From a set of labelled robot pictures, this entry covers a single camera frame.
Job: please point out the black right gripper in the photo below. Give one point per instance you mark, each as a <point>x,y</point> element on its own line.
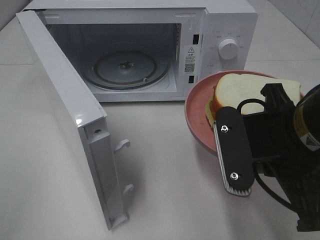
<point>267,136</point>

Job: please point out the sandwich with white bread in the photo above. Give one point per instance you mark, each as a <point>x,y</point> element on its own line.
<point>234,88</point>

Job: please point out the pink plate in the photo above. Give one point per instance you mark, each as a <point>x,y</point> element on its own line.
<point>194,108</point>

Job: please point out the white microwave door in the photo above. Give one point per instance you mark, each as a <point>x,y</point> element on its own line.
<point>81,119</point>

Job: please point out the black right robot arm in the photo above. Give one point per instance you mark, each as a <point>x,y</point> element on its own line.
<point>307,126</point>

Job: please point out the upper white microwave knob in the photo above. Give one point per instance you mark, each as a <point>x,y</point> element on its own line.
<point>228,48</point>

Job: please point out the glass microwave turntable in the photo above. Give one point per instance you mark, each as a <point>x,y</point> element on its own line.
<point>128,66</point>

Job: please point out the white microwave oven body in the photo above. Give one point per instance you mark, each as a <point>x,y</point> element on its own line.
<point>190,29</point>

